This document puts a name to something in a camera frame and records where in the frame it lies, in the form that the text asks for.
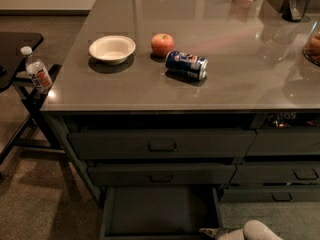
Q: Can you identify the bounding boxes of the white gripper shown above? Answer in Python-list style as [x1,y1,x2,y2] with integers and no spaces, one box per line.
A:
[199,228,245,240]

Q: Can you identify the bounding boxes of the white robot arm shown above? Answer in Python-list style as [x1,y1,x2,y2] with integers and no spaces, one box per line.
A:
[199,220,283,240]

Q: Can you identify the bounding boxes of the snack bags in drawer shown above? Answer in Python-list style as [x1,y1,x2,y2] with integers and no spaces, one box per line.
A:
[264,112,320,128]

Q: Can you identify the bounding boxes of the grey cabinet island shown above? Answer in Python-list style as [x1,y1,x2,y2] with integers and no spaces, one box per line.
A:
[42,0,319,195]

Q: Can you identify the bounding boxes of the blue soda can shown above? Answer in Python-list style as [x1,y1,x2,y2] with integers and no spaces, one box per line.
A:
[165,50,208,81]

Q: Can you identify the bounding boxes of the red apple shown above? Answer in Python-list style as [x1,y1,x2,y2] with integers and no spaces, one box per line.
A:
[151,33,175,58]

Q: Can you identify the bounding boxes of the glass jar with pastries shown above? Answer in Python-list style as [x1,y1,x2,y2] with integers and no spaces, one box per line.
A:
[303,21,320,66]

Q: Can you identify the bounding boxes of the white paper bowl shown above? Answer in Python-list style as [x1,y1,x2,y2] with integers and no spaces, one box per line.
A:
[89,35,136,65]

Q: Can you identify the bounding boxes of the dark side table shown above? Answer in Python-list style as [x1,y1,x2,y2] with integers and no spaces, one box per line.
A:
[0,32,61,163]

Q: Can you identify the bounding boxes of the clear water bottle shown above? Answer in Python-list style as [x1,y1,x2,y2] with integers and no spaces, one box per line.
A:
[20,46,53,94]

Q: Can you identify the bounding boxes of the dark metal container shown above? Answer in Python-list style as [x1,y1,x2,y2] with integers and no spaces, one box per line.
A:
[281,0,311,22]

